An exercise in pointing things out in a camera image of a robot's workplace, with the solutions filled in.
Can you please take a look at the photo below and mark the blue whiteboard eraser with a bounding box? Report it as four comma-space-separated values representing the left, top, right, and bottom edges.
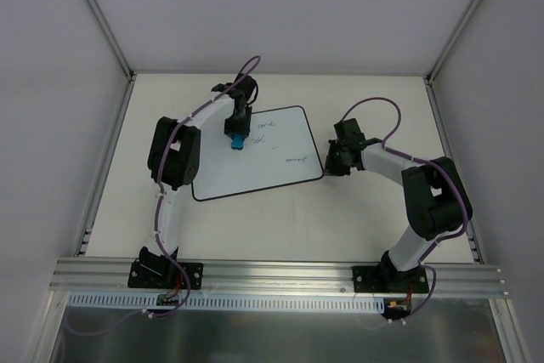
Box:
231, 134, 245, 150

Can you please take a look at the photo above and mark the white whiteboard black frame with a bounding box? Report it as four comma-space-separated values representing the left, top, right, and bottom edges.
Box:
192, 105, 323, 201

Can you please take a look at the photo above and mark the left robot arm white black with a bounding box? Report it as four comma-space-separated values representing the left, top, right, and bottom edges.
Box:
128, 73, 258, 289

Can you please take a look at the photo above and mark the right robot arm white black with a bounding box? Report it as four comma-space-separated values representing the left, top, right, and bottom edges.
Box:
325, 119, 473, 294

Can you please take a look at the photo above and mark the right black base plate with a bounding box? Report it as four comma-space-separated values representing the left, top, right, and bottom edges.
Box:
352, 265, 429, 294

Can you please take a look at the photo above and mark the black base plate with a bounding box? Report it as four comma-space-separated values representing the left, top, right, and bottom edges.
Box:
352, 265, 429, 294
127, 255, 204, 291

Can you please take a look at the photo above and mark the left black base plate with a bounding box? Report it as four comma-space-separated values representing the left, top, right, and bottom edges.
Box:
127, 255, 204, 291

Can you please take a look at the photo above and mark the left aluminium frame post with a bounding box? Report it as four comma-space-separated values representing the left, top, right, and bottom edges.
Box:
84, 0, 134, 80

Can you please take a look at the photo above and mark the aluminium frame post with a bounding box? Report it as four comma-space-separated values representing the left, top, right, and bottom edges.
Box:
84, 0, 134, 80
426, 0, 484, 84

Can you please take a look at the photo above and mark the white slotted cable duct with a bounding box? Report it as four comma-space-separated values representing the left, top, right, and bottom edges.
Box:
67, 292, 385, 315

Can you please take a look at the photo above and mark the aluminium mounting rail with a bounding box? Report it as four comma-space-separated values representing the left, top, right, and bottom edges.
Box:
48, 257, 510, 299

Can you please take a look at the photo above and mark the right aluminium frame post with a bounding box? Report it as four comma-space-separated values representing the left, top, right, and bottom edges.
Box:
426, 0, 484, 84

